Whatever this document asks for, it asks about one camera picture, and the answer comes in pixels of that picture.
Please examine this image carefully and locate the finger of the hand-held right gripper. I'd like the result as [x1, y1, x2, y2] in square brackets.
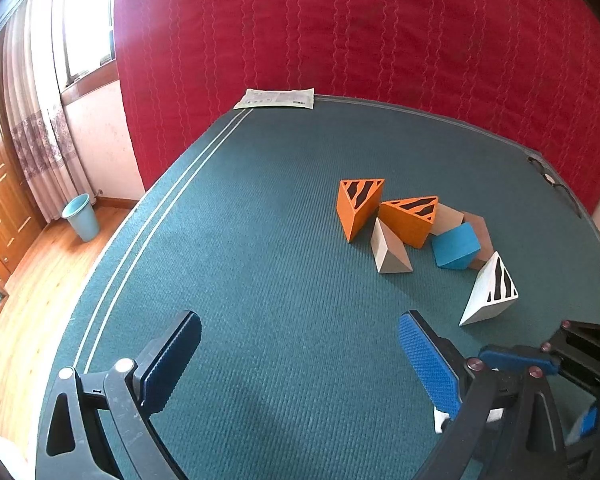
[479, 320, 600, 392]
[562, 391, 600, 480]

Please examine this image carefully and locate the plain wooden triangular block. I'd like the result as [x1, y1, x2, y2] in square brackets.
[371, 216, 414, 275]

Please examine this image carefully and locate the white striped triangular block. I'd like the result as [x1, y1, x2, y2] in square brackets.
[459, 251, 519, 327]

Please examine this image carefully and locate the beige wooden block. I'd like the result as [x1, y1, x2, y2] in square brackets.
[430, 203, 465, 237]

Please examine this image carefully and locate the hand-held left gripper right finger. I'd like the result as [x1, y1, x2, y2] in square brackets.
[399, 310, 568, 480]

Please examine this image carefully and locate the window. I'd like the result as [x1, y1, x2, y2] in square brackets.
[55, 0, 118, 91]

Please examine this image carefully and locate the green mat with white stripes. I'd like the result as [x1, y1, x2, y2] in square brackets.
[35, 94, 600, 480]

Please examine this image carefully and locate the low orange striped triangular block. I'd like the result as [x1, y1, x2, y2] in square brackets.
[378, 196, 440, 250]

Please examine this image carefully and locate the black cable on table edge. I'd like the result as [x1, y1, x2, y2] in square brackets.
[527, 156, 583, 218]

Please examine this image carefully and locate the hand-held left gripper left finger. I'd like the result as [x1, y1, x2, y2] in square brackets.
[35, 310, 203, 480]

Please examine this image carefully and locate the patterned beige curtain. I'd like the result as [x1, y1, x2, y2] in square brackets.
[0, 0, 98, 223]

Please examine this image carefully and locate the wooden door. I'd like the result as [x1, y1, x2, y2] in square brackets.
[0, 45, 46, 286]

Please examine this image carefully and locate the brown wooden block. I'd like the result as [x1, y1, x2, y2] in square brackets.
[462, 212, 496, 271]

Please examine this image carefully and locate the tall orange striped triangular block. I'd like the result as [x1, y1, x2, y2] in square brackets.
[336, 177, 386, 243]

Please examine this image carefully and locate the white printed paper sheet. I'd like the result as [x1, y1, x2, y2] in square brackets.
[233, 88, 315, 111]

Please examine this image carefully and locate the red quilted mattress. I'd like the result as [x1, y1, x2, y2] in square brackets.
[112, 0, 600, 216]

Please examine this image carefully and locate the light blue waste bin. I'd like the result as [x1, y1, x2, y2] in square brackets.
[61, 193, 101, 242]

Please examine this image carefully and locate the blue wooden block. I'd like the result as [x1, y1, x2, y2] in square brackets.
[431, 223, 482, 270]

